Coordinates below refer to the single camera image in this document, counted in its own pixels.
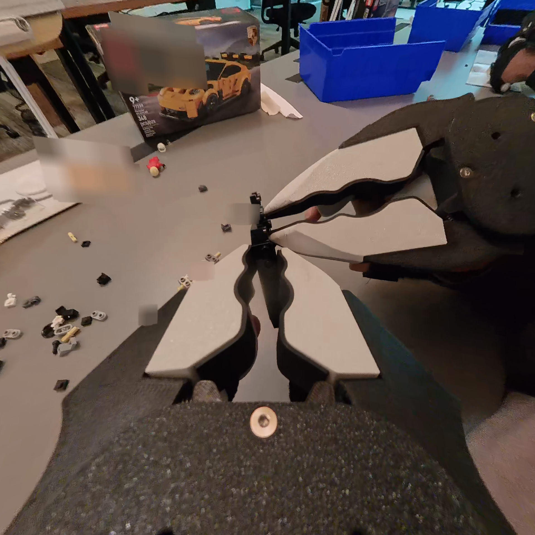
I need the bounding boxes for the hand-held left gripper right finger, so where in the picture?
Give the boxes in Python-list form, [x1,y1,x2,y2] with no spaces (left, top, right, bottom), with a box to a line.
[276,248,382,393]

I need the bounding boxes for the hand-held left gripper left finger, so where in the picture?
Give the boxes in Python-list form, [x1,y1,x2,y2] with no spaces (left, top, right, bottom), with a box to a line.
[144,244,259,391]

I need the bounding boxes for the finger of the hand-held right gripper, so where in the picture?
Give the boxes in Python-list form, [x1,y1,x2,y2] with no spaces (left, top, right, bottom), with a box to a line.
[262,127,426,219]
[268,196,449,264]

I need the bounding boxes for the black toy car chassis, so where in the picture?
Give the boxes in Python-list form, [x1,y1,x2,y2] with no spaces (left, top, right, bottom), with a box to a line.
[249,191,280,329]

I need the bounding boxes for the grey desk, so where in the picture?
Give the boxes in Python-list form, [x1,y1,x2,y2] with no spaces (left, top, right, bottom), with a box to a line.
[0,25,535,531]

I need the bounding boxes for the person's right hand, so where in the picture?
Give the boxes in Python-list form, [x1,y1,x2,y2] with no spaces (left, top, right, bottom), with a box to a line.
[503,45,535,89]

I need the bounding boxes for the large blue bin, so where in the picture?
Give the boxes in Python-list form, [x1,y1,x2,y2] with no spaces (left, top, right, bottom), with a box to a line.
[299,18,446,103]

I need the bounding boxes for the torn white paper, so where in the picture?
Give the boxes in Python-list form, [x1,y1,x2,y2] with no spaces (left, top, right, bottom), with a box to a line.
[260,83,303,120]

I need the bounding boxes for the pile of small toy pieces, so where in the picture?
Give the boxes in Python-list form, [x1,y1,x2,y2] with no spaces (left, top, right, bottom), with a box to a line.
[41,305,108,357]

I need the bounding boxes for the white paper sheet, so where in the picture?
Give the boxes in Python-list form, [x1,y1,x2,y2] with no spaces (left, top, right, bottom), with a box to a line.
[466,50,523,88]

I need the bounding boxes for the toy car set box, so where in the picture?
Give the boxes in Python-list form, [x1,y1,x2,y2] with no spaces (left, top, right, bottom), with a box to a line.
[86,8,262,148]

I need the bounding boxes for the black office chair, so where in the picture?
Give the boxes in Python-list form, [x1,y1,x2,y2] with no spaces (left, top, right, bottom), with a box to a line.
[261,0,317,55]

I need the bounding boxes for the instruction booklet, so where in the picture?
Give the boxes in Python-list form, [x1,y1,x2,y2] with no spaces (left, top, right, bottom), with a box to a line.
[0,167,80,245]

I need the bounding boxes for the person's grey clothing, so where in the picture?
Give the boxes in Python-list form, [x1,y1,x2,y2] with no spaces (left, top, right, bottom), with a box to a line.
[462,391,535,535]

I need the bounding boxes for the clear bag of black parts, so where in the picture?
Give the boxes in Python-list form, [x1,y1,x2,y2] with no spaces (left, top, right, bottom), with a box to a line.
[0,190,47,230]

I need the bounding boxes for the wooden table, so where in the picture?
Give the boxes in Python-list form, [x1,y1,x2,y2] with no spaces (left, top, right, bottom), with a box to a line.
[0,0,126,138]

